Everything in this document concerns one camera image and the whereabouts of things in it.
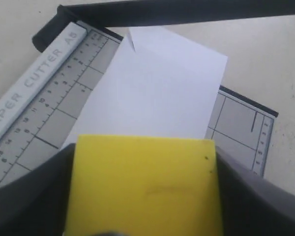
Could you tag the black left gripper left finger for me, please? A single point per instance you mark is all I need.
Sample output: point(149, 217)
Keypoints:
point(36, 203)

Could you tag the white paper sheet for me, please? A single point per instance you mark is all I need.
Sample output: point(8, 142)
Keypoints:
point(158, 84)

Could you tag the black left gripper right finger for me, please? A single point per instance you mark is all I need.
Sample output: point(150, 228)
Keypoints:
point(252, 206)

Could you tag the black cutter blade arm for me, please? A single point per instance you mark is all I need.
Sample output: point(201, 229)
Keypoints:
point(136, 13)

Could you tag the yellow foam cube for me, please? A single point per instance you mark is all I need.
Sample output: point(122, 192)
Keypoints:
point(144, 186)

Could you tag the grey paper cutter base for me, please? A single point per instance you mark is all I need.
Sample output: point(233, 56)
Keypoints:
point(238, 124)

